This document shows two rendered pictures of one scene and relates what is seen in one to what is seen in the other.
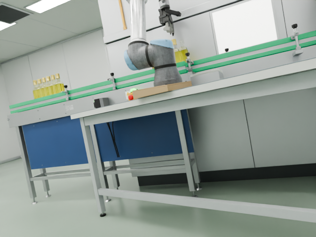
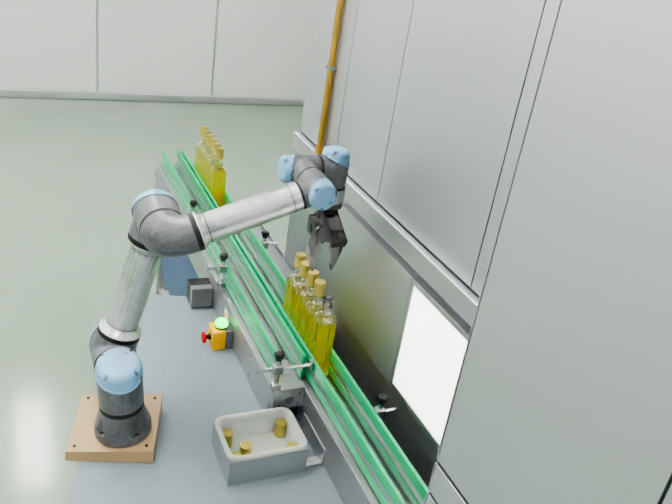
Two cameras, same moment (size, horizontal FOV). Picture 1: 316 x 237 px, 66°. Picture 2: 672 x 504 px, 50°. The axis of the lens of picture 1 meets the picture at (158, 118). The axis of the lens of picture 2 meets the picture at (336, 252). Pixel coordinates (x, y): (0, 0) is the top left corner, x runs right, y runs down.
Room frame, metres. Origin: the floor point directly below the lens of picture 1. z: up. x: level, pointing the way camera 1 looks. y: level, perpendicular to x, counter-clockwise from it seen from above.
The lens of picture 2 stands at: (0.46, -1.45, 2.15)
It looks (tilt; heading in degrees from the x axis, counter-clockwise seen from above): 26 degrees down; 41
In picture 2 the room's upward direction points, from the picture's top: 9 degrees clockwise
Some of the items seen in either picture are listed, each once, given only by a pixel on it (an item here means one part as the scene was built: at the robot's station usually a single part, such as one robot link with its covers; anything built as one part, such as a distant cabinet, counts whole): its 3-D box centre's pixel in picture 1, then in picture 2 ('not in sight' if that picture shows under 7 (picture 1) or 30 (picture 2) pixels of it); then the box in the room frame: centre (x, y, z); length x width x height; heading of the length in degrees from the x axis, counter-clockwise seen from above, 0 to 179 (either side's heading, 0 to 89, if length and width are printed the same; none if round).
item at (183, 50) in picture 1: (185, 60); (321, 342); (1.80, -0.28, 0.99); 0.06 x 0.06 x 0.21; 68
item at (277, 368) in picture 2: (189, 62); (285, 369); (1.66, -0.28, 0.95); 0.17 x 0.03 x 0.12; 158
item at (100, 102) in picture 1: (101, 103); (199, 292); (1.86, 0.40, 0.79); 0.08 x 0.08 x 0.08; 68
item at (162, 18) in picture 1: (165, 15); (325, 219); (1.83, -0.20, 1.35); 0.09 x 0.08 x 0.12; 68
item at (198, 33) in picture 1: (210, 35); (401, 327); (1.85, -0.51, 1.15); 0.90 x 0.03 x 0.34; 68
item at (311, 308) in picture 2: (177, 62); (312, 331); (1.82, -0.22, 0.99); 0.06 x 0.06 x 0.21; 68
